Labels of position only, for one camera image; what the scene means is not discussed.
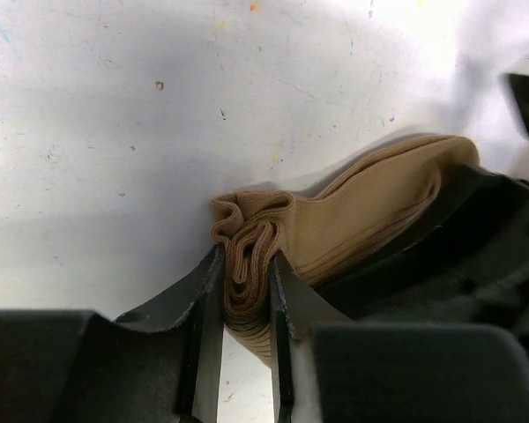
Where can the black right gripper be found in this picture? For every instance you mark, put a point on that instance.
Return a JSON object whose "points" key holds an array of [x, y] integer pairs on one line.
{"points": [[465, 260]]}

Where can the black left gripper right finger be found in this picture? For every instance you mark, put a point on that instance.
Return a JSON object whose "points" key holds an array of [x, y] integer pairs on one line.
{"points": [[295, 308]]}

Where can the tan brown long sock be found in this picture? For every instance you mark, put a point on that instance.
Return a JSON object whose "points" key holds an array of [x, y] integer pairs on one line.
{"points": [[361, 210]]}

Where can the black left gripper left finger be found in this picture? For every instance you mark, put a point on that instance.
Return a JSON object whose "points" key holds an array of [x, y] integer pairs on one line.
{"points": [[183, 329]]}

